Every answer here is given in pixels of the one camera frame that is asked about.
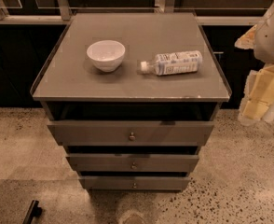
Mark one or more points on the white ceramic bowl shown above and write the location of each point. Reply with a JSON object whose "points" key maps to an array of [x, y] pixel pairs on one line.
{"points": [[106, 55]]}

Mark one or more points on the metal railing frame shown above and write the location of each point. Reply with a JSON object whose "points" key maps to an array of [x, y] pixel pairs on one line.
{"points": [[204, 12]]}

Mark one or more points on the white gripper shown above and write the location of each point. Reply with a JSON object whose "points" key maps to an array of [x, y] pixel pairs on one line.
{"points": [[271, 39]]}

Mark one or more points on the grey drawer cabinet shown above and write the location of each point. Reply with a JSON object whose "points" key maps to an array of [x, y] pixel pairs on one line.
{"points": [[70, 87]]}

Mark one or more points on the grey middle drawer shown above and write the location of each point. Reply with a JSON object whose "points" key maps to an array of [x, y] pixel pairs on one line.
{"points": [[132, 162]]}

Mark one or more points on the grey drawer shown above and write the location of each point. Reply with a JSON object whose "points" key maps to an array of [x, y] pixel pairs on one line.
{"points": [[132, 162], [130, 133], [163, 183]]}

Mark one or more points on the grey bottom drawer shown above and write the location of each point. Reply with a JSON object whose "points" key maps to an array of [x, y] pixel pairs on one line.
{"points": [[163, 183]]}

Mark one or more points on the clear plastic water bottle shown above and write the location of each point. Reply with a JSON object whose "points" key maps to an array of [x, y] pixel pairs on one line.
{"points": [[172, 63]]}

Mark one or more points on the grey top drawer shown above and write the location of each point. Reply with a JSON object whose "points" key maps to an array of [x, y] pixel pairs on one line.
{"points": [[130, 133]]}

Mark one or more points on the black object on floor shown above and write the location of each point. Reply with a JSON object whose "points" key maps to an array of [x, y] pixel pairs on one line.
{"points": [[34, 211]]}

